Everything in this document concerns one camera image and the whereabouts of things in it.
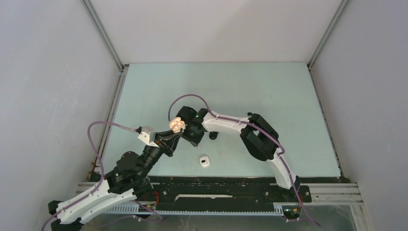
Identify black earbud case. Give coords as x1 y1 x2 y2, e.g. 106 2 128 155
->
209 131 218 140

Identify grey cable duct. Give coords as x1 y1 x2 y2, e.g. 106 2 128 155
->
105 204 284 217

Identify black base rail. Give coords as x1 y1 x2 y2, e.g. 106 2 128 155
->
137 176 312 213

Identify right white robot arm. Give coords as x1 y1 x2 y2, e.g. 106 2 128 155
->
169 106 299 201

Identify white earbud case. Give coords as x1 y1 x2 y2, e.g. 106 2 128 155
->
199 156 211 168

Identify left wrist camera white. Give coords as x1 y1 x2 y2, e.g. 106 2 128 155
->
138 126 158 147

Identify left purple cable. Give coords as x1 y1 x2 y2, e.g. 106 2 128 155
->
40 121 142 231

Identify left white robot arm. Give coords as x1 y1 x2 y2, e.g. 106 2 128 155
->
49 127 182 231

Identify beige earbud case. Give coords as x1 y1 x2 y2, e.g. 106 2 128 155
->
169 117 186 133

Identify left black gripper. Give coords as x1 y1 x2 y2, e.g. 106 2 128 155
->
139 128 183 178

